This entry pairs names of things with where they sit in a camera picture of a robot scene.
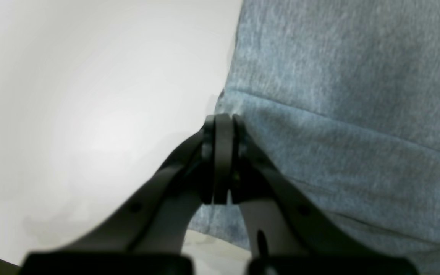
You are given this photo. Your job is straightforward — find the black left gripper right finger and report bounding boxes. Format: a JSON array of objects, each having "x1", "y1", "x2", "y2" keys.
[{"x1": 233, "y1": 115, "x2": 417, "y2": 275}]

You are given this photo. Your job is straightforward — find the grey T-shirt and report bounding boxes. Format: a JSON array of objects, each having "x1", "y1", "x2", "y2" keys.
[{"x1": 188, "y1": 0, "x2": 440, "y2": 275}]

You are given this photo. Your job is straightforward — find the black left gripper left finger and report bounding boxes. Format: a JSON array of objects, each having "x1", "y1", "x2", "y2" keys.
[{"x1": 19, "y1": 115, "x2": 230, "y2": 275}]

